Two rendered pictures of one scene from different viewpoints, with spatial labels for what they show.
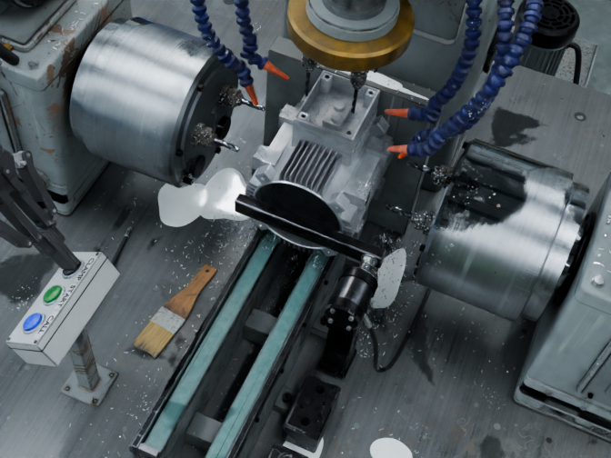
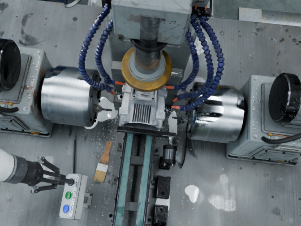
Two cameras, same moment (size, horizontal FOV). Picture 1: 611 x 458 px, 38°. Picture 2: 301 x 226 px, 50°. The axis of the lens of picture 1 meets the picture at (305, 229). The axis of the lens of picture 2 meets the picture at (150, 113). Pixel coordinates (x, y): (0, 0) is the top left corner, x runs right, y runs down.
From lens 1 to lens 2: 53 cm
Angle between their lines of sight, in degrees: 19
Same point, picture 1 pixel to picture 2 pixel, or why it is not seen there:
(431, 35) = (171, 45)
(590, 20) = not seen: outside the picture
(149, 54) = (67, 89)
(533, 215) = (227, 115)
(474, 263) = (209, 134)
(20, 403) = not seen: hidden behind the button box
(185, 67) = (83, 90)
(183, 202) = not seen: hidden behind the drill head
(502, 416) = (224, 164)
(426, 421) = (200, 175)
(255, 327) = (134, 162)
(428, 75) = (172, 56)
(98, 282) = (82, 184)
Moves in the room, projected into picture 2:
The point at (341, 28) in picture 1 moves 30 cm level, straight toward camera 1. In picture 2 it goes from (147, 79) to (164, 166)
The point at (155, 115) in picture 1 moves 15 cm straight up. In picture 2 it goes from (78, 112) to (71, 98)
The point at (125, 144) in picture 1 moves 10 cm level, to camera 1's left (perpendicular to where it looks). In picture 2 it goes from (69, 122) to (45, 126)
